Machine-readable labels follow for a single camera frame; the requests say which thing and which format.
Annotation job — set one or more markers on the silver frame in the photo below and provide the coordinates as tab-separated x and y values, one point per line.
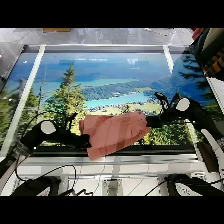
113	170

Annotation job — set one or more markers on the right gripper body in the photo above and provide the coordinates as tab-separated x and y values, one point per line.
154	120

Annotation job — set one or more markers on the pink garment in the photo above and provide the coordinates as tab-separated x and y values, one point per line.
111	133

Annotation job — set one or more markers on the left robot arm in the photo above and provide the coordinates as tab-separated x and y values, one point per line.
40	133

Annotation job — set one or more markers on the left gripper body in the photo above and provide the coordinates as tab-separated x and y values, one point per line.
80	140

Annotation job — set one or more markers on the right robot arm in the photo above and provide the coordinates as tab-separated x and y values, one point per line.
196	113

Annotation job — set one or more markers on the heap of clothes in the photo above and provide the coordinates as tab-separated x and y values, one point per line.
211	53

